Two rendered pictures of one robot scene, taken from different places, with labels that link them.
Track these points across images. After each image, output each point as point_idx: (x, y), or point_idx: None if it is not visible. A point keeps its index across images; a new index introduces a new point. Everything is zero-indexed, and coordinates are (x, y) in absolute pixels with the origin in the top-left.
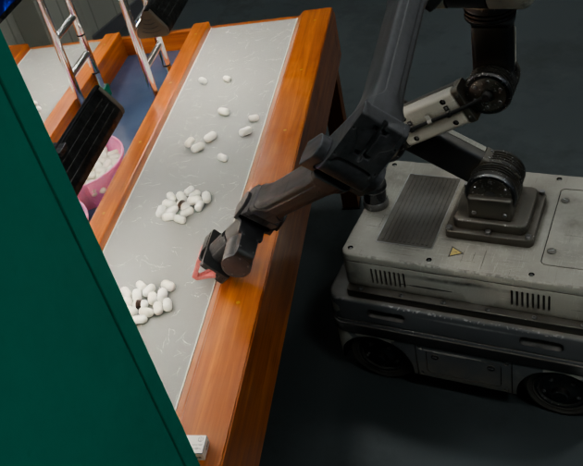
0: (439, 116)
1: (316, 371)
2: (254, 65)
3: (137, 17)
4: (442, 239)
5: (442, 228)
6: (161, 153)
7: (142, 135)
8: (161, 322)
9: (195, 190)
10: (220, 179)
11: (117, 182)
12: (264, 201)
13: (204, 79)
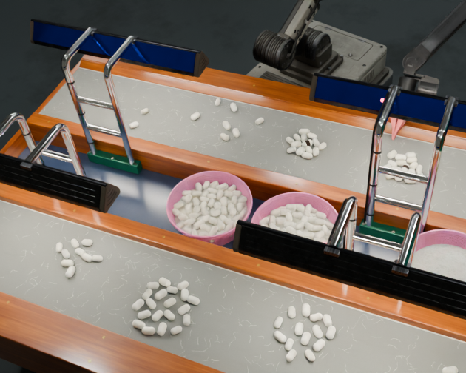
0: (310, 15)
1: None
2: (133, 96)
3: (98, 102)
4: None
5: (308, 86)
6: (224, 155)
7: (199, 160)
8: (421, 161)
9: (296, 135)
10: (282, 126)
11: (259, 175)
12: (438, 43)
13: (137, 122)
